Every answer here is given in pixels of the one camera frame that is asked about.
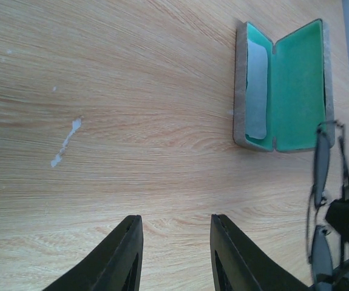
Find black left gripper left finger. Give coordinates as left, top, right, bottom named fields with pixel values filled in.
left=45, top=215, right=143, bottom=290

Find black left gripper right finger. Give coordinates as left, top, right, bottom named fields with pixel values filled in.
left=210, top=214, right=308, bottom=290

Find black sunglasses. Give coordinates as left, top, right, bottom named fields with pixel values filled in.
left=305, top=120, right=349, bottom=290

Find grey leather glasses case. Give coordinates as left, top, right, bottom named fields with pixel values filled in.
left=232, top=18, right=334, bottom=153

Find blue cleaning cloth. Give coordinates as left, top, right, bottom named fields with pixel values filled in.
left=245, top=41, right=268, bottom=139

